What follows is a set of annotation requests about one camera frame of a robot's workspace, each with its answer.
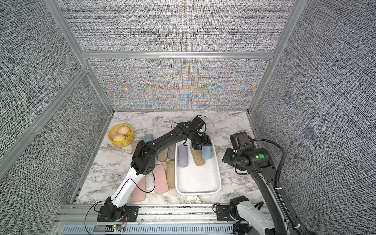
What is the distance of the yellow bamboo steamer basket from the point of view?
0.98 m

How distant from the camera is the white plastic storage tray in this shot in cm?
81

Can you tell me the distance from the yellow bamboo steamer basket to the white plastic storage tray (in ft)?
1.14
